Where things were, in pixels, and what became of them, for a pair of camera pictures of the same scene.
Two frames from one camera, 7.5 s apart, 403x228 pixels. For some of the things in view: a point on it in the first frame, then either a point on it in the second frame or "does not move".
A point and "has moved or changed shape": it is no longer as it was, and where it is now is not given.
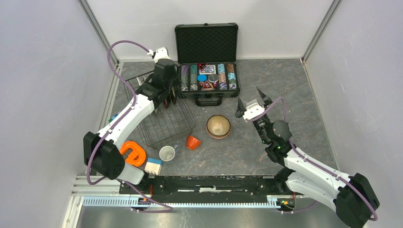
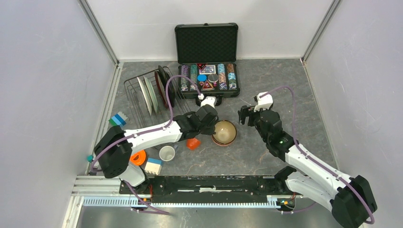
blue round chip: [201, 77] does not move
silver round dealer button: [213, 78] does not move
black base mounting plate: [207, 188] does not move
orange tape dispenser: [138, 156] does not move
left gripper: [176, 80] to [211, 131]
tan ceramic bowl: [218, 126] has moved or changed shape
